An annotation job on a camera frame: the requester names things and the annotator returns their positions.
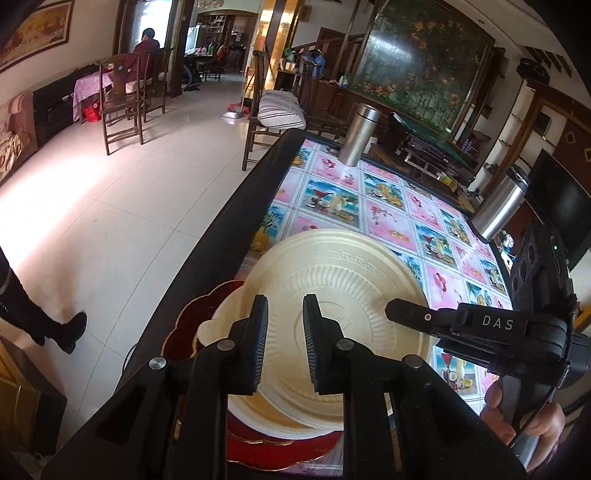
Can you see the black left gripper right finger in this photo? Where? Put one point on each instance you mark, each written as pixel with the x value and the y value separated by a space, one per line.
pixel 339 364

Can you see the slim steel thermos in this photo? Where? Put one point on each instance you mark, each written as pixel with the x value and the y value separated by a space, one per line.
pixel 364 122

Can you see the large floral wall mural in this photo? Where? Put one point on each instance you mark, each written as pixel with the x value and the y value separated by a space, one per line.
pixel 423 58

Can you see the wooden dining chair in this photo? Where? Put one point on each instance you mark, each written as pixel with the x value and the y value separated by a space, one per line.
pixel 120 97

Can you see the framed landscape painting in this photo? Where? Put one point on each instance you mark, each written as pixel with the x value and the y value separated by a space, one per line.
pixel 46 28

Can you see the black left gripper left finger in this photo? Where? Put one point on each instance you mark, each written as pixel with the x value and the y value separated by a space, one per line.
pixel 231 358

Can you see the floral pink tablecloth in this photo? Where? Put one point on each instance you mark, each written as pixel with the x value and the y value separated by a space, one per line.
pixel 430 237

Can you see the large beige plastic bowl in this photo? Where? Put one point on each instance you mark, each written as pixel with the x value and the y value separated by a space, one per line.
pixel 353 277

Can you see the large steel thermos flask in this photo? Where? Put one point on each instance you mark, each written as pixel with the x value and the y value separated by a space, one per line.
pixel 498 208

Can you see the black television screen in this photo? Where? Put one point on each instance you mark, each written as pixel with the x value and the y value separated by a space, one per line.
pixel 556 196

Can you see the red scalloped plate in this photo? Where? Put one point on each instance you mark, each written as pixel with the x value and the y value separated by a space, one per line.
pixel 246 446

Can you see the person in black clothes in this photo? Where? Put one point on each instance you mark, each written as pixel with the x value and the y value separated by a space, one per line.
pixel 19 310

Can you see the seated person in red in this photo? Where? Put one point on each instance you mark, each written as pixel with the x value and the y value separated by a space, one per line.
pixel 147 48

